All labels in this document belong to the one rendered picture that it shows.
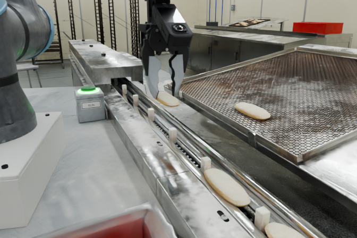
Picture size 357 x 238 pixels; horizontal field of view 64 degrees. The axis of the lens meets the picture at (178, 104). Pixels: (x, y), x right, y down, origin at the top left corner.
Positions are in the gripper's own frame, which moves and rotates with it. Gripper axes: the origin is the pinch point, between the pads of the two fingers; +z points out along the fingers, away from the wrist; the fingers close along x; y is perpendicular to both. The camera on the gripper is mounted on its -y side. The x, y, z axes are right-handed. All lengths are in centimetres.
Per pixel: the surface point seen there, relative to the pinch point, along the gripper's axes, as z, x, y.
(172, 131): 7.0, 0.4, -4.5
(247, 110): 3.1, -14.4, -9.1
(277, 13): -20, -369, 381
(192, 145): 8.7, -2.0, -8.8
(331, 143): 2.9, -16.2, -27.4
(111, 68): 2.1, 2.6, 45.2
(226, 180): 7.7, -0.5, -23.3
